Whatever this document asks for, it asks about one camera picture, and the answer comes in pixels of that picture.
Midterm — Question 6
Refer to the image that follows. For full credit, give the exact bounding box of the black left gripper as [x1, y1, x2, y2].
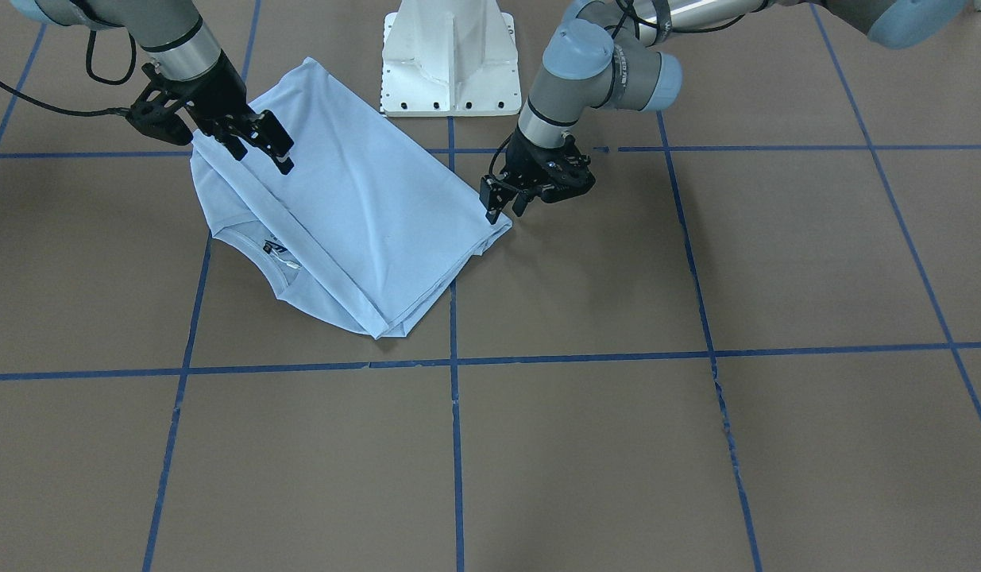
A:
[480, 128, 596, 225]

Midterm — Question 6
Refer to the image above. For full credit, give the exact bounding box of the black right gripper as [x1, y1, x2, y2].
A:
[171, 52, 295, 176]

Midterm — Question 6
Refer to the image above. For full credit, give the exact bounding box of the light blue t-shirt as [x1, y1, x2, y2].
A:
[190, 58, 512, 339]

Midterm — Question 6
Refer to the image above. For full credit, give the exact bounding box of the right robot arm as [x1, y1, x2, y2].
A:
[14, 1, 294, 174]

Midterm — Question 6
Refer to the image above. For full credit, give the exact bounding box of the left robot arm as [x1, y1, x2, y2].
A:
[480, 1, 981, 223]

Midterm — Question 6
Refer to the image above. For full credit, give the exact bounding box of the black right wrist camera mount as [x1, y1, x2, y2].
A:
[124, 63, 193, 146]

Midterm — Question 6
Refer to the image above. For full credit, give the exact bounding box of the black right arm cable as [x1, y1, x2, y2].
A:
[0, 32, 137, 118]

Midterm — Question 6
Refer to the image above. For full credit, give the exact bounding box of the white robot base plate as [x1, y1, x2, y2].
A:
[379, 1, 523, 118]

